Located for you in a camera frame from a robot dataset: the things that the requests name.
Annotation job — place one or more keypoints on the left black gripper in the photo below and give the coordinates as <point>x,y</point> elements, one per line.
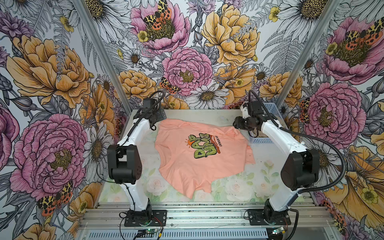
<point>161,114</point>

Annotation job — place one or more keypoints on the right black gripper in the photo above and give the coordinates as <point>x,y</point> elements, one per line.
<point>238,123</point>

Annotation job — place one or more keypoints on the peach graphic t-shirt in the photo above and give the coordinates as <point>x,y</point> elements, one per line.
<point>194,155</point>

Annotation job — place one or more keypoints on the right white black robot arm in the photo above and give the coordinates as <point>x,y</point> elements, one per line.
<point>301,165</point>

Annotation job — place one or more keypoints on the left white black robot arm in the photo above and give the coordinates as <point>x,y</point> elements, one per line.
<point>125,164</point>

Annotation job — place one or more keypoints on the green circuit board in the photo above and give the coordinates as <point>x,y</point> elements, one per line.
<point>150,233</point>

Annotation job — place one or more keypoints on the right aluminium corner post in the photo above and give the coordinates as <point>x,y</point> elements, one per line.
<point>313,38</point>

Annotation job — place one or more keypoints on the aluminium corner post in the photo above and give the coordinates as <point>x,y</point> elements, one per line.
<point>95,38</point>
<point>313,38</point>

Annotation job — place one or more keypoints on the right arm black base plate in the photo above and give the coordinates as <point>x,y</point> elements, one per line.
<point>258,217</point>

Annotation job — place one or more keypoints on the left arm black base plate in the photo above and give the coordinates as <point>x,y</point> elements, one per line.
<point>156,218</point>

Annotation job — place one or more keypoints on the aluminium rail frame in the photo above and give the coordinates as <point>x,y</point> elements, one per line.
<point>201,216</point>

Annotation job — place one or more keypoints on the left aluminium corner post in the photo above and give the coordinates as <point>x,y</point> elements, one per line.
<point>95,38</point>

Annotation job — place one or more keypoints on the white vented cable duct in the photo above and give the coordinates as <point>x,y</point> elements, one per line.
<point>181,234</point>

